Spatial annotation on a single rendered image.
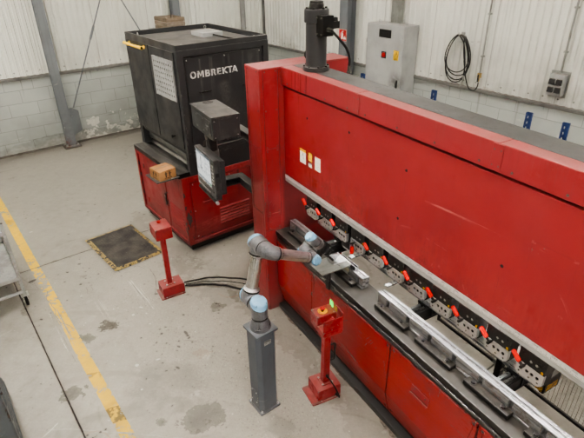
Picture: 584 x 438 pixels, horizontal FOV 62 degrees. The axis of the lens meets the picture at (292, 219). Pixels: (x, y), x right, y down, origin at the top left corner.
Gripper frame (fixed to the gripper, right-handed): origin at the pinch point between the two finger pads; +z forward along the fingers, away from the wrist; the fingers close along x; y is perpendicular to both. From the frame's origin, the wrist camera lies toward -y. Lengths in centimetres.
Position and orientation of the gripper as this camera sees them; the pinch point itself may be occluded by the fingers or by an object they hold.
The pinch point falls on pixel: (332, 260)
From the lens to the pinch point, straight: 372.2
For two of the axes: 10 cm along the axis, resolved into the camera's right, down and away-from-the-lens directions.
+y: 6.7, -7.4, 0.0
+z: 5.8, 5.2, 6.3
